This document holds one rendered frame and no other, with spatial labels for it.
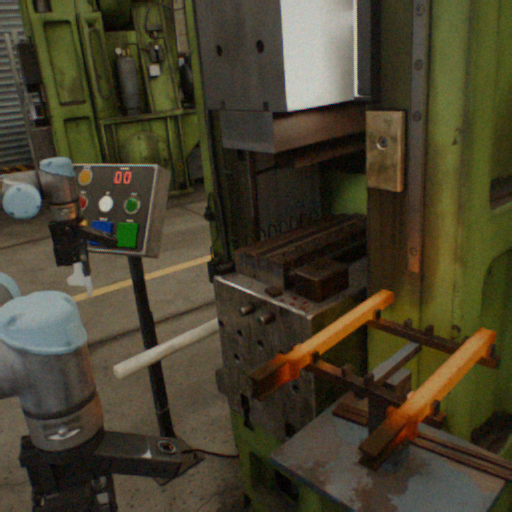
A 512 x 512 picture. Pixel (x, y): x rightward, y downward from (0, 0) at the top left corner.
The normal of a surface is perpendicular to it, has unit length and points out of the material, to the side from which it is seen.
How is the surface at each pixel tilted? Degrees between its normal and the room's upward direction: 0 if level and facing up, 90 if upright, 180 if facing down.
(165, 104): 79
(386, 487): 0
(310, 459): 0
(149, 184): 60
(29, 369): 87
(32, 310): 1
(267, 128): 90
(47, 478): 90
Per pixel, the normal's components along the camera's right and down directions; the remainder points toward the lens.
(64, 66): 0.44, 0.27
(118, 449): 0.37, -0.90
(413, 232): -0.75, 0.29
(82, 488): -0.08, -0.93
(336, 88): 0.66, 0.22
